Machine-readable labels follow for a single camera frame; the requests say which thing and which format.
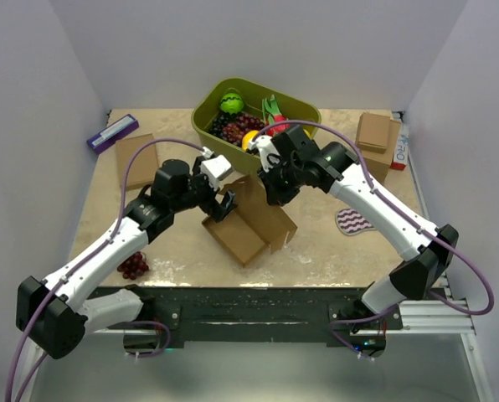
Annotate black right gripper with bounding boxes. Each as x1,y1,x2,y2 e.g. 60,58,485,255
258,155,305,207

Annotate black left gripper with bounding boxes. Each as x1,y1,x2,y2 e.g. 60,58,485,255
171,157,238,221

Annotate brown cardboard box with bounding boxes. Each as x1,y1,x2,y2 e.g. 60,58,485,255
116,134,160,191
202,175,297,267

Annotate purple black striped cloth pad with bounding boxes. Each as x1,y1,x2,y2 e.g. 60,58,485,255
335,208,375,236

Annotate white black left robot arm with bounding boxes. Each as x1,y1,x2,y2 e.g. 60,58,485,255
16,155,235,359

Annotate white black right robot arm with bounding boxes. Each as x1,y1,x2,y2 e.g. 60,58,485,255
248,125,458,329

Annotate flat brown cardboard box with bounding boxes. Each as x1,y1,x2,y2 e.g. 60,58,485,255
116,134,160,191

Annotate white red box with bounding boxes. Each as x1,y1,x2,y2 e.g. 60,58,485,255
390,123,409,171

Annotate purple white small box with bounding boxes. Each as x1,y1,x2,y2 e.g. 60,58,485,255
86,114,139,155

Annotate red toy dragon fruit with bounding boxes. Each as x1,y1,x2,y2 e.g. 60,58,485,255
261,95,291,137

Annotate dark red toy grapes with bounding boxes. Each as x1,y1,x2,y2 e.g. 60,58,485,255
220,113,265,147

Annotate stacked brown cardboard boxes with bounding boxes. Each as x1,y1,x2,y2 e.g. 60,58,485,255
355,112,401,183

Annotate dark blue toy grapes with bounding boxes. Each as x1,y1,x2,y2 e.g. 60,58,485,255
208,115,229,137

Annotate green toy watermelon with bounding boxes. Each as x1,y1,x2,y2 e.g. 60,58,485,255
219,92,244,115

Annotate olive green plastic basin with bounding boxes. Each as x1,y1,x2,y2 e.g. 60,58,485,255
191,78,322,175

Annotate red grapes on table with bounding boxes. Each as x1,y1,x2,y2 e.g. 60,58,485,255
116,251,150,281

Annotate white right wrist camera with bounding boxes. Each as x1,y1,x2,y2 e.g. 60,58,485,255
247,135,281,173

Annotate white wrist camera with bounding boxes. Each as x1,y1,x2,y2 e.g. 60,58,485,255
247,135,281,173
199,155,234,188

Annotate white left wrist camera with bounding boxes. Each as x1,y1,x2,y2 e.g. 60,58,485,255
199,155,234,188

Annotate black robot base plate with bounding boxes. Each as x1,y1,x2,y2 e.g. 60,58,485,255
113,285,403,357

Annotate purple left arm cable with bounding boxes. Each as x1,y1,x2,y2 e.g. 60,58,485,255
4,138,212,402

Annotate aluminium frame rail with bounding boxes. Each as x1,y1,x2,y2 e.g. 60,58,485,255
399,299,476,335

